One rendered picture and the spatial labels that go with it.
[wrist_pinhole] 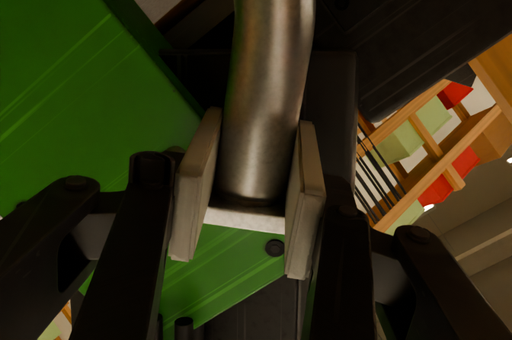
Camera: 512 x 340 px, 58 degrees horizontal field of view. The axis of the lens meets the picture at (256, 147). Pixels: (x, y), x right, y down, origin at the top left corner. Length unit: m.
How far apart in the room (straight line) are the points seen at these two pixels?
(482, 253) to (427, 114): 4.34
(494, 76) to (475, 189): 8.71
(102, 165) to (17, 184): 0.05
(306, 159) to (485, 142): 4.08
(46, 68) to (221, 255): 0.12
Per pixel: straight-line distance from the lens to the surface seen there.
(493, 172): 9.64
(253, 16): 0.16
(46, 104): 0.23
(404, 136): 3.53
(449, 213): 9.75
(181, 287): 0.25
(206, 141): 0.15
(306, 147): 0.16
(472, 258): 7.83
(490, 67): 0.99
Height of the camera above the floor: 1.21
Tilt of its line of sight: 1 degrees down
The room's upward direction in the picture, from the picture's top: 145 degrees clockwise
